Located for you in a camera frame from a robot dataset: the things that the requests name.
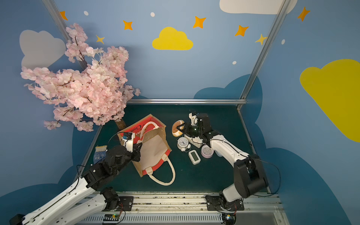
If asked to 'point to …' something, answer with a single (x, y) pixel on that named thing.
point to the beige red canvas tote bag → (148, 140)
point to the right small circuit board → (228, 219)
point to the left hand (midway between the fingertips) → (141, 142)
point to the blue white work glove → (100, 153)
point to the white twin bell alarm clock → (183, 144)
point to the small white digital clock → (194, 157)
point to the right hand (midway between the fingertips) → (180, 127)
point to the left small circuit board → (111, 217)
